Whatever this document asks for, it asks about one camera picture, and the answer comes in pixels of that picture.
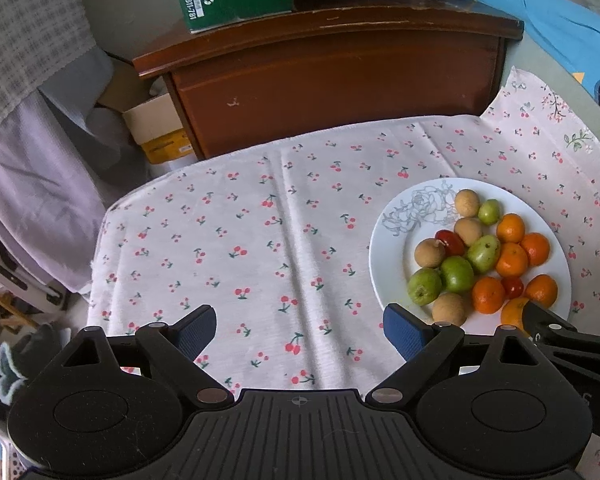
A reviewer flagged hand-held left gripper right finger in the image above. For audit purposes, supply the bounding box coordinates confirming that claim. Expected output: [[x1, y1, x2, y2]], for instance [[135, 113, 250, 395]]
[[365, 302, 541, 407]]

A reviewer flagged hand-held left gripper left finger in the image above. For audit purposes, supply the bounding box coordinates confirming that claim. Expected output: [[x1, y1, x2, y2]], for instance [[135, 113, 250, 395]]
[[60, 305, 233, 409]]

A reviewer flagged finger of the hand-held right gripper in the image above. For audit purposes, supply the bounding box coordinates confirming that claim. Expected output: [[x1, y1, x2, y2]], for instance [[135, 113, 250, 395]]
[[522, 300, 600, 381]]

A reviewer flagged round green jujube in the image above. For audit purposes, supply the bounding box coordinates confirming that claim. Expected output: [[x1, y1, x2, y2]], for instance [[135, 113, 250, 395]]
[[440, 256, 476, 294], [407, 267, 443, 306]]

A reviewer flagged white plate with grey flowers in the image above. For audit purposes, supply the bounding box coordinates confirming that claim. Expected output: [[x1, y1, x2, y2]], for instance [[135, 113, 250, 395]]
[[369, 177, 572, 341]]

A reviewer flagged elongated green jujube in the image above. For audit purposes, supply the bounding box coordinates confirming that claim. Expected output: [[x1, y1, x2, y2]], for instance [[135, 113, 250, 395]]
[[466, 235, 501, 274]]

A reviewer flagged small green jujube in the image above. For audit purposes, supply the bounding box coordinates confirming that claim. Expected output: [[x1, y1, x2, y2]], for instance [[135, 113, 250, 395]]
[[477, 199, 502, 226]]

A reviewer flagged cherry print cloth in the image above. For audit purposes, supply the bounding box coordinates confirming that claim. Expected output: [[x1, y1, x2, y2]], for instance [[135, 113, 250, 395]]
[[86, 66, 600, 396]]

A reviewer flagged yellow box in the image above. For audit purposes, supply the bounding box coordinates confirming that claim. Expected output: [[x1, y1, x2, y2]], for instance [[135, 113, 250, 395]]
[[140, 127, 196, 165]]

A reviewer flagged dark slipper with pale bow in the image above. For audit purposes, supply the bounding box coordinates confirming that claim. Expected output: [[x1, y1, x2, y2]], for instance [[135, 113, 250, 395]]
[[0, 327, 73, 416]]

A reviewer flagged open cardboard box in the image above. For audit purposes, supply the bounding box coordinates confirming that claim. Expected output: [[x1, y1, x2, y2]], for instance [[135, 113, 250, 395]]
[[97, 57, 186, 146]]

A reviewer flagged lilac cloth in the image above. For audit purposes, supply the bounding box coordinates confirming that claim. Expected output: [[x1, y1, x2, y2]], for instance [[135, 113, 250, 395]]
[[0, 92, 106, 296]]

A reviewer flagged grey green bedsheet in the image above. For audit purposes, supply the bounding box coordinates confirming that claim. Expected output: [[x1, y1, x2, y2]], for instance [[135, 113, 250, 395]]
[[500, 35, 600, 161]]

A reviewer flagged brown wooden cabinet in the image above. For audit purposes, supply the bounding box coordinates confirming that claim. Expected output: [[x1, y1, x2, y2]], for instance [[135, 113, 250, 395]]
[[131, 0, 525, 161]]

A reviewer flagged blue printed blanket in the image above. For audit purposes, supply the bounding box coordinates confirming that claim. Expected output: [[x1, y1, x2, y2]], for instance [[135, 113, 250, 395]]
[[440, 0, 600, 136]]

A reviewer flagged checked grey cloth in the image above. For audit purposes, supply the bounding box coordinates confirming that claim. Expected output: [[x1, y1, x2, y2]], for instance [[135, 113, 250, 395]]
[[0, 0, 98, 146]]

